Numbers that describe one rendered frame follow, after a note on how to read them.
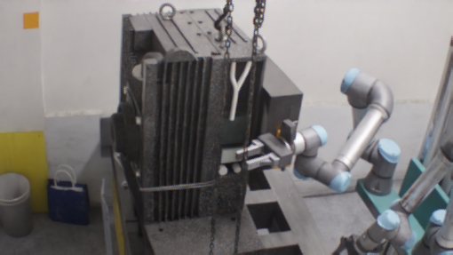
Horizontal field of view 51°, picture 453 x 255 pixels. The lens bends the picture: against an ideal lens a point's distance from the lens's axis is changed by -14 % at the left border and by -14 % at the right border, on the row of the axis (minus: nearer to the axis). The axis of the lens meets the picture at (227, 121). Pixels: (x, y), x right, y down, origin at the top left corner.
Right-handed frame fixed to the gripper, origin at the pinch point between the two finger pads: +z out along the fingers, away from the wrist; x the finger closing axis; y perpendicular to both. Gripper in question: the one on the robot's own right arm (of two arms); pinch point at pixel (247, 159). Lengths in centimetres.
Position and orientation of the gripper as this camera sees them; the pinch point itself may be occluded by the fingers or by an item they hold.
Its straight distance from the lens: 171.5
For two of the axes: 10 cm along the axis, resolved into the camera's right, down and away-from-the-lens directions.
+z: -8.5, 2.3, -4.8
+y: -0.6, 8.6, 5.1
